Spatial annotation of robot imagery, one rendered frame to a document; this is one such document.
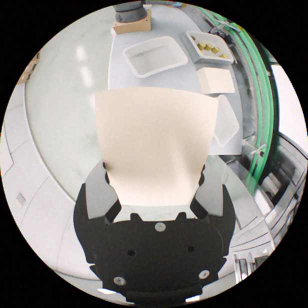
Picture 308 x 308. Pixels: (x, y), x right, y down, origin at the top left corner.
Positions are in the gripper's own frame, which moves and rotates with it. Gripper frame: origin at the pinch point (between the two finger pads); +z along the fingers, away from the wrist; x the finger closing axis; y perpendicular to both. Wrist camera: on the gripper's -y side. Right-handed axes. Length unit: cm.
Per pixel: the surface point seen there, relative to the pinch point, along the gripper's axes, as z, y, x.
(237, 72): 31, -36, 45
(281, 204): -18, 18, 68
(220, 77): 26.9, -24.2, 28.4
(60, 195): 83, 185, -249
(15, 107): 62, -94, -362
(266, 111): 15, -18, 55
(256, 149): 14, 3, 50
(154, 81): 34.5, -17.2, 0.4
